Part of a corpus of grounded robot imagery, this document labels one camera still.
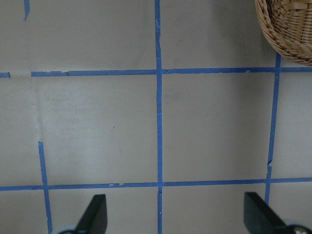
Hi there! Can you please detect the woven wicker basket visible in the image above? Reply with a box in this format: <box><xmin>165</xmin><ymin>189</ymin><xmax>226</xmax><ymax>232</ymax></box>
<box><xmin>254</xmin><ymin>0</ymin><xmax>312</xmax><ymax>67</ymax></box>

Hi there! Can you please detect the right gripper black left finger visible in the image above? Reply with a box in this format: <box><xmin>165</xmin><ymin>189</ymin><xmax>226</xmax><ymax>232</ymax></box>
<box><xmin>74</xmin><ymin>194</ymin><xmax>108</xmax><ymax>234</ymax></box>

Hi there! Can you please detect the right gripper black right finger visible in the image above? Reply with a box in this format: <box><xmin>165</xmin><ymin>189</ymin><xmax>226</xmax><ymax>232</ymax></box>
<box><xmin>243</xmin><ymin>192</ymin><xmax>292</xmax><ymax>234</ymax></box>

